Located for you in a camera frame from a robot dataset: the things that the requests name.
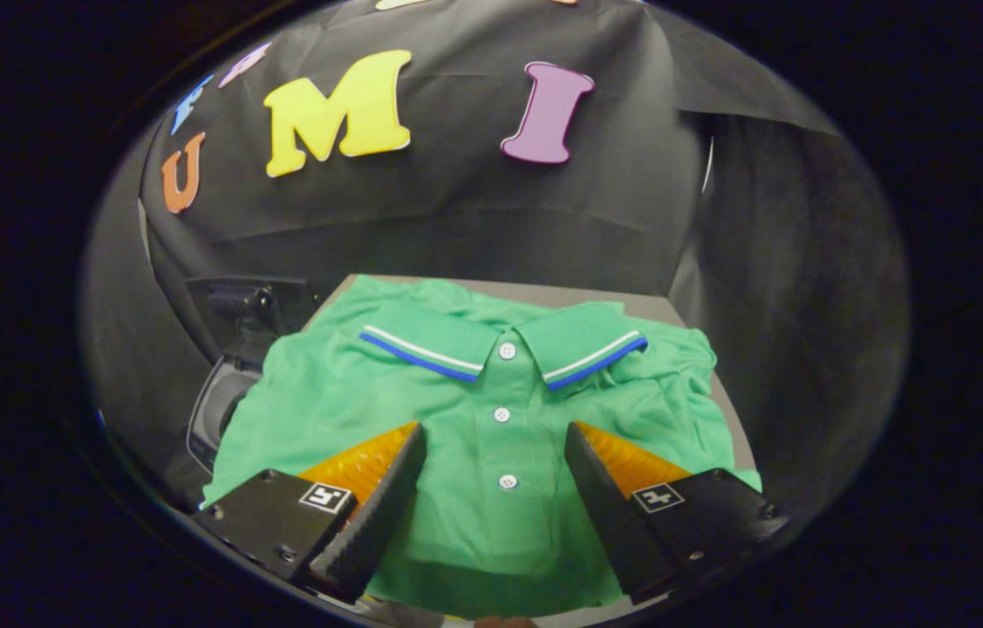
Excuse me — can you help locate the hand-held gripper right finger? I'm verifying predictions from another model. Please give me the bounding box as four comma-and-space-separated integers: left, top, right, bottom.
564, 421, 793, 605

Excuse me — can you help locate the dark washing machine lid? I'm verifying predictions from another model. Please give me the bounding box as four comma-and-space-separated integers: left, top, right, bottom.
186, 275, 322, 367

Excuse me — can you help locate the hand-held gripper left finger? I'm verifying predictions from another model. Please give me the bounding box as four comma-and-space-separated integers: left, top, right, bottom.
192, 422, 428, 604

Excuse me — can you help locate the green polo shirt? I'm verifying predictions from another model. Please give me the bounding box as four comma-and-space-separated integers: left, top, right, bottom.
201, 275, 762, 620

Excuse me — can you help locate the beige cabinet with dark top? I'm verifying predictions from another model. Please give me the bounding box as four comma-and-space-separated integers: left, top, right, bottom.
304, 273, 758, 472

